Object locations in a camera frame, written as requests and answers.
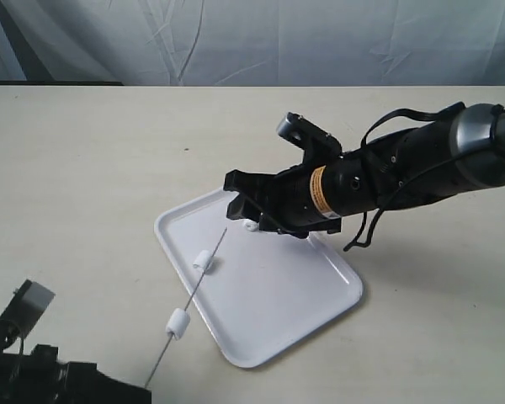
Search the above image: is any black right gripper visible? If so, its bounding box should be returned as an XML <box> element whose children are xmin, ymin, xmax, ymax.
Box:
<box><xmin>223</xmin><ymin>162</ymin><xmax>378</xmax><ymax>235</ymax></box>

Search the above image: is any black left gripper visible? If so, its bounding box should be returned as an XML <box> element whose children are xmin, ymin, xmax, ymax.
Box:
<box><xmin>0</xmin><ymin>340</ymin><xmax>152</xmax><ymax>403</ymax></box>

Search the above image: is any white marshmallow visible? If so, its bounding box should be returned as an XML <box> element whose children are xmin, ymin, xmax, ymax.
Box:
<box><xmin>165</xmin><ymin>308</ymin><xmax>190</xmax><ymax>340</ymax></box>
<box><xmin>192</xmin><ymin>250</ymin><xmax>216</xmax><ymax>274</ymax></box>
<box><xmin>242</xmin><ymin>219</ymin><xmax>259</xmax><ymax>232</ymax></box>

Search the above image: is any thin metal skewer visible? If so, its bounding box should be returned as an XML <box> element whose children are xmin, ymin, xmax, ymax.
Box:
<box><xmin>144</xmin><ymin>227</ymin><xmax>228</xmax><ymax>389</ymax></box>

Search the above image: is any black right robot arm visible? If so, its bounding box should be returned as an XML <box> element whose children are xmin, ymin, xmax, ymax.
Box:
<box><xmin>223</xmin><ymin>102</ymin><xmax>505</xmax><ymax>246</ymax></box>

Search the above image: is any white rectangular plastic tray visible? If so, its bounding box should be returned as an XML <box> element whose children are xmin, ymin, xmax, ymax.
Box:
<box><xmin>154</xmin><ymin>189</ymin><xmax>364</xmax><ymax>369</ymax></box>

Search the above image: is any white wrinkled backdrop curtain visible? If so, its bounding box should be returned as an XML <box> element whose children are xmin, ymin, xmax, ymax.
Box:
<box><xmin>0</xmin><ymin>1</ymin><xmax>505</xmax><ymax>87</ymax></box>

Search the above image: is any dark ledge behind table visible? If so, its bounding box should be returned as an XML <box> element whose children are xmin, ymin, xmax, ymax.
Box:
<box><xmin>0</xmin><ymin>80</ymin><xmax>124</xmax><ymax>87</ymax></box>

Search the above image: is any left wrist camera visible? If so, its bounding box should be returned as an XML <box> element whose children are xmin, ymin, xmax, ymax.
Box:
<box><xmin>0</xmin><ymin>279</ymin><xmax>56</xmax><ymax>338</ymax></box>

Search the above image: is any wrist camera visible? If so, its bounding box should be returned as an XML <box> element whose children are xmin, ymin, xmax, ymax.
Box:
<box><xmin>276</xmin><ymin>112</ymin><xmax>343</xmax><ymax>167</ymax></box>
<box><xmin>0</xmin><ymin>279</ymin><xmax>56</xmax><ymax>338</ymax></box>

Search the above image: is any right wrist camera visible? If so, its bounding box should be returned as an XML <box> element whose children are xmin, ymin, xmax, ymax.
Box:
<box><xmin>276</xmin><ymin>112</ymin><xmax>343</xmax><ymax>167</ymax></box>

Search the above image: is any black cable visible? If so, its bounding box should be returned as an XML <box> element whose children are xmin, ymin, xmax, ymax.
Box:
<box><xmin>343</xmin><ymin>103</ymin><xmax>505</xmax><ymax>253</ymax></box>

